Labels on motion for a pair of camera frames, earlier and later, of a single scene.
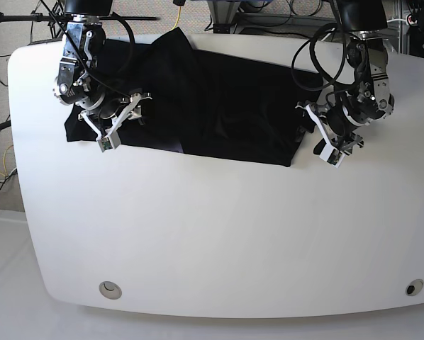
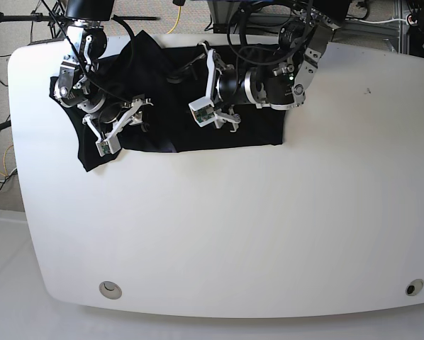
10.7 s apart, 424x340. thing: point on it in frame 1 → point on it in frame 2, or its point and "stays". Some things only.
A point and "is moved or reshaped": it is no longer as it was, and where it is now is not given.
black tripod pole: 33,18 stays
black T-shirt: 164,92 is moved or reshaped
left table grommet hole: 110,290 stays
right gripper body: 337,129 → 225,86
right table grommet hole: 414,287 stays
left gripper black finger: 141,120 → 145,127
